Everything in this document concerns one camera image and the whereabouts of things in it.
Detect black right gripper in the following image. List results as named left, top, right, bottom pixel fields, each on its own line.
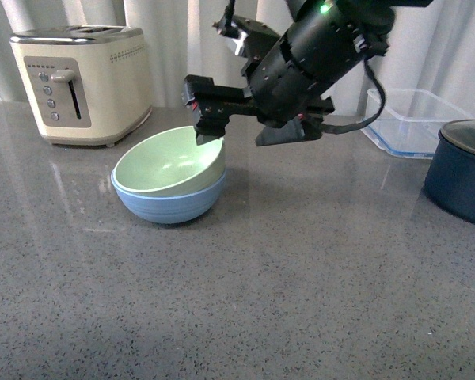
left=182, top=36, right=334, bottom=146

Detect green bowl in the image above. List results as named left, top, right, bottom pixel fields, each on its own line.
left=113, top=126, right=225, bottom=197

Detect blue bowl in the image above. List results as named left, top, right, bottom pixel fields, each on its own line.
left=111, top=169, right=227, bottom=224

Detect clear plastic food container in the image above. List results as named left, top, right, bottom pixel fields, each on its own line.
left=362, top=89, right=473, bottom=159

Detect cream two-slot toaster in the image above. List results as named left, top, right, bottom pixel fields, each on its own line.
left=9, top=25, right=153, bottom=146

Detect white curtain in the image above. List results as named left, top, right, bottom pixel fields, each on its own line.
left=0, top=0, right=475, bottom=120

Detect dark blue cooking pot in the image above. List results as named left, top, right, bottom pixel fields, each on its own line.
left=424, top=131, right=475, bottom=224

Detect glass pot lid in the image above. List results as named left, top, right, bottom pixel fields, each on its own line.
left=440, top=120, right=475, bottom=155

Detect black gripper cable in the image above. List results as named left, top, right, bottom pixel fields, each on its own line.
left=320, top=57, right=387, bottom=137

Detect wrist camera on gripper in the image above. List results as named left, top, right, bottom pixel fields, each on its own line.
left=212, top=0, right=280, bottom=62

